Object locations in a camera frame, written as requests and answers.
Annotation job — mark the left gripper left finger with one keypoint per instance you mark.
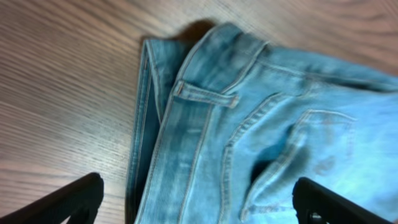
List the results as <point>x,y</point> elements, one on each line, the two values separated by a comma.
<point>77,203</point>

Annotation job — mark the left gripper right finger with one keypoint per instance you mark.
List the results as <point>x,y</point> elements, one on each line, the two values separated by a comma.
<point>315,204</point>

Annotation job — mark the light blue denim jeans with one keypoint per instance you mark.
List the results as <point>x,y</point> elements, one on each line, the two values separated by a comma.
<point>225,126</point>

